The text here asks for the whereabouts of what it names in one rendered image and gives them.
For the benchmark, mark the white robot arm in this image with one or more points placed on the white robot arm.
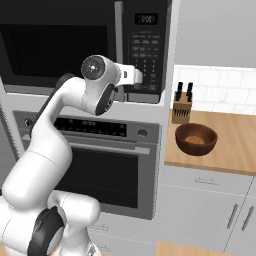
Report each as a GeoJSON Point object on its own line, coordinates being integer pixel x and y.
{"type": "Point", "coordinates": [46, 146]}

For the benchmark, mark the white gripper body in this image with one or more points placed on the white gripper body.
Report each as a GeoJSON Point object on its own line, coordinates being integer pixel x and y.
{"type": "Point", "coordinates": [137, 76]}

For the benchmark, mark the golden waffle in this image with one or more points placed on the golden waffle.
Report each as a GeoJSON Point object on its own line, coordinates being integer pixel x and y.
{"type": "Point", "coordinates": [194, 140]}

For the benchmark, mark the round steel oven knob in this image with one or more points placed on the round steel oven knob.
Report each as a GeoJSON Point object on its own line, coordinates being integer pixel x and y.
{"type": "Point", "coordinates": [28, 122]}
{"type": "Point", "coordinates": [142, 133]}

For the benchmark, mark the brown wooden bowl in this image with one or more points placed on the brown wooden bowl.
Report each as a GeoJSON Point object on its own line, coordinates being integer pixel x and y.
{"type": "Point", "coordinates": [196, 148]}

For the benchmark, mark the black microwave door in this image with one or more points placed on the black microwave door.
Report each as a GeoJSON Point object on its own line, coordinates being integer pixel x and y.
{"type": "Point", "coordinates": [50, 46]}

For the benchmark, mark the oven door with dark window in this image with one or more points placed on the oven door with dark window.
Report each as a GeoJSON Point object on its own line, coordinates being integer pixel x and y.
{"type": "Point", "coordinates": [106, 180]}

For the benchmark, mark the grey tall appliance cabinet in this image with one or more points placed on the grey tall appliance cabinet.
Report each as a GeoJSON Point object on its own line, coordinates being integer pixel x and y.
{"type": "Point", "coordinates": [168, 133]}

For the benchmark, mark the grey cupboard door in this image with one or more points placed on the grey cupboard door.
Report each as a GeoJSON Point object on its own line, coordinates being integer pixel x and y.
{"type": "Point", "coordinates": [193, 216]}
{"type": "Point", "coordinates": [245, 240]}

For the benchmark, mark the steel built-in oven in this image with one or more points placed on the steel built-in oven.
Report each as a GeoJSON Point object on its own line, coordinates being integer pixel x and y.
{"type": "Point", "coordinates": [146, 160]}

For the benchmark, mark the black microwave oven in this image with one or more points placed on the black microwave oven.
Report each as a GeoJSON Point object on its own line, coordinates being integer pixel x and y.
{"type": "Point", "coordinates": [146, 50]}

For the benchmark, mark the wooden knife block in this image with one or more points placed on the wooden knife block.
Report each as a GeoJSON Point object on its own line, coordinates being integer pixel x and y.
{"type": "Point", "coordinates": [181, 111]}

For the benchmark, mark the grey drawer front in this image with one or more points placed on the grey drawer front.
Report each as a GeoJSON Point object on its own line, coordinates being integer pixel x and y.
{"type": "Point", "coordinates": [133, 248]}
{"type": "Point", "coordinates": [133, 228]}
{"type": "Point", "coordinates": [180, 176]}

